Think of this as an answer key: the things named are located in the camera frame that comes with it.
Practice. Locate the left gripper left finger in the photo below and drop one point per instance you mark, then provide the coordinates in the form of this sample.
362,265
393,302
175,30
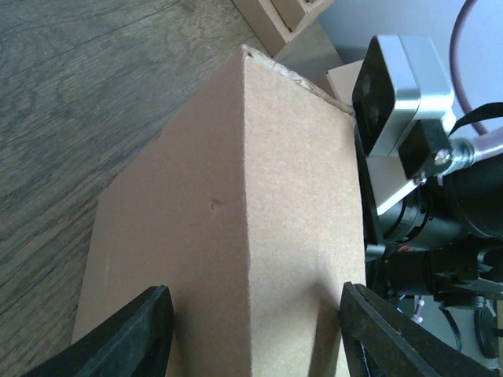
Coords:
134,341

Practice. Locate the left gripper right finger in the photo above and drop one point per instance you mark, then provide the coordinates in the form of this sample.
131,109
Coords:
378,338

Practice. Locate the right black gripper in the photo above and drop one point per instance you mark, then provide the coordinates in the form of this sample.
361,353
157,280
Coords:
444,239

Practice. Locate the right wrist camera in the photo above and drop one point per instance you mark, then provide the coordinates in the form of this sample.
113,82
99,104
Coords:
403,103

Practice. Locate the cardboard box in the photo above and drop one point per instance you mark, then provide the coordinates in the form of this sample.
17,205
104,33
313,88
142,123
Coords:
247,206

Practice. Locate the folded box top stack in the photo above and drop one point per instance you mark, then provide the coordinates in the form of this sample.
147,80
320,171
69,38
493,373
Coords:
342,80

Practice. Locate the folded boxes lower stack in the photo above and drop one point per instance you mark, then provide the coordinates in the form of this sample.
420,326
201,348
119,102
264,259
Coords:
277,23

